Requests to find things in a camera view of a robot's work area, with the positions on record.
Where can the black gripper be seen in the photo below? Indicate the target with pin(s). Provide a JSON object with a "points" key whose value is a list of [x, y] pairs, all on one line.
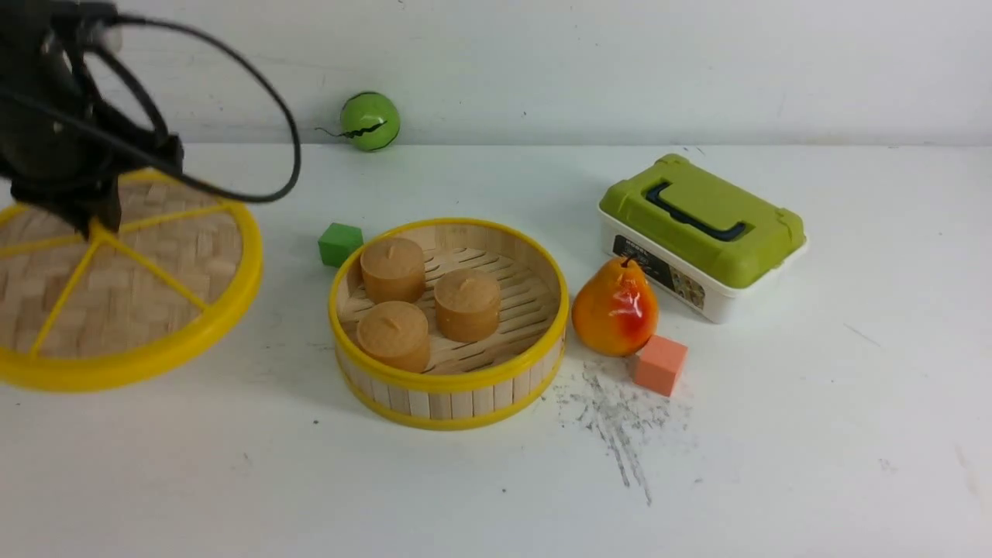
{"points": [[46, 84]]}

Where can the yellow-rimmed bamboo steamer lid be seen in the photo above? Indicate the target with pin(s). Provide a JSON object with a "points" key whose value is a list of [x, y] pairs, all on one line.
{"points": [[82, 314]]}

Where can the bamboo steamer basket yellow rim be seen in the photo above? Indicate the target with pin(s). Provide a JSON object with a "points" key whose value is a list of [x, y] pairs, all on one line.
{"points": [[465, 385]]}

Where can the small green cube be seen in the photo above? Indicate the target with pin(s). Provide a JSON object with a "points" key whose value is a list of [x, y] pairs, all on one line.
{"points": [[338, 243]]}

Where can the green watermelon toy ball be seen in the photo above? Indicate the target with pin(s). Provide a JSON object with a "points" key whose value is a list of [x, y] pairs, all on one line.
{"points": [[369, 121]]}

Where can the brown toy dumpling back left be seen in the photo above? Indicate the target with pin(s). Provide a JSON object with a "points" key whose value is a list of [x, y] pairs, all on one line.
{"points": [[393, 269]]}

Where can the brown toy dumpling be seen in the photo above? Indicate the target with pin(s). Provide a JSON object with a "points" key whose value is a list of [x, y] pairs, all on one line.
{"points": [[393, 269], [467, 303], [396, 333]]}

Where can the brown toy dumpling front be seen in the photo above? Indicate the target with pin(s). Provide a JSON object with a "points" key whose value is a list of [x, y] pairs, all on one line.
{"points": [[396, 333]]}

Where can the brown toy dumpling right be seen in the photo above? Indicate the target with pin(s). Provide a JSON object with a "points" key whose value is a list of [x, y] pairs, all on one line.
{"points": [[467, 303]]}

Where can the orange-yellow toy pear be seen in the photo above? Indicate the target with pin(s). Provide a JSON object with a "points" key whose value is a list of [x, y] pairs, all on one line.
{"points": [[616, 312]]}

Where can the green-lidded white storage box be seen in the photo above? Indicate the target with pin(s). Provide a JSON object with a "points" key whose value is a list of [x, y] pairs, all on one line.
{"points": [[714, 246]]}

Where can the salmon pink cube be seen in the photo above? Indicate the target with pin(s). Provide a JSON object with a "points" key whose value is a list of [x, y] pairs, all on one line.
{"points": [[659, 365]]}

